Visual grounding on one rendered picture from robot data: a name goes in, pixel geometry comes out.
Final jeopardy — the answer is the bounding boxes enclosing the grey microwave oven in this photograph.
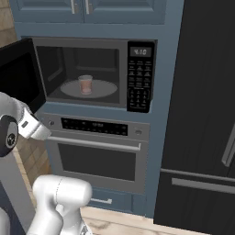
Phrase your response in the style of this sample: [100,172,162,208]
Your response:
[30,37,156,114]

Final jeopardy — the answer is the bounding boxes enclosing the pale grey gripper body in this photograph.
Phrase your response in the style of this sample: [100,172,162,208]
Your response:
[29,119,52,141]

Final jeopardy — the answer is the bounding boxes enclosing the silver fridge drawer handle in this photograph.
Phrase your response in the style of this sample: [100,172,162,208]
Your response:
[171,176,235,196]

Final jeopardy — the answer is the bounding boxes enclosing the glass cup with pink drink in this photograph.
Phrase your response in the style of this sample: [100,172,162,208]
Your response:
[77,74,94,96]

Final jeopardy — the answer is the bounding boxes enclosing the black microwave door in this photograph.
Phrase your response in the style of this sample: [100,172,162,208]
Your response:
[0,37,48,115]

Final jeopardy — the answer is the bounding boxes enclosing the grey oven door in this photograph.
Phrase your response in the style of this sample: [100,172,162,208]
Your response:
[45,136,149,196]

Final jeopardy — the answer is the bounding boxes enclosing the blue tall cabinet housing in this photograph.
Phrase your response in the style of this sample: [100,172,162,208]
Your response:
[8,0,185,219]

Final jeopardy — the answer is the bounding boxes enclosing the silver fridge door handle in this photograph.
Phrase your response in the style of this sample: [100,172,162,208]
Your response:
[220,121,235,168]

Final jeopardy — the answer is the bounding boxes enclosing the silver oven door handle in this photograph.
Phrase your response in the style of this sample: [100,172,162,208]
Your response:
[46,135,142,153]

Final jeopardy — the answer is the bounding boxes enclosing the grey built-in oven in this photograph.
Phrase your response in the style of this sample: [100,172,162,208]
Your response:
[40,112,151,196]

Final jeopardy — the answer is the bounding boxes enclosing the round glass microwave turntable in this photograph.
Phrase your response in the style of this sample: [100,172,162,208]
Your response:
[60,78,119,100]

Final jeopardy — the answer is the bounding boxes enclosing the blue cupboard door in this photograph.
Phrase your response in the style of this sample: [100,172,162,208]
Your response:
[83,0,168,26]
[16,0,84,24]

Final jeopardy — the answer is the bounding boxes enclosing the black fridge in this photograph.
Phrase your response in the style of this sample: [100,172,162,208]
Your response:
[153,0,235,235]

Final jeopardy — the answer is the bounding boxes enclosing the blue drawer front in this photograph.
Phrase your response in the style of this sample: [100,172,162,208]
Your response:
[87,186,149,215]

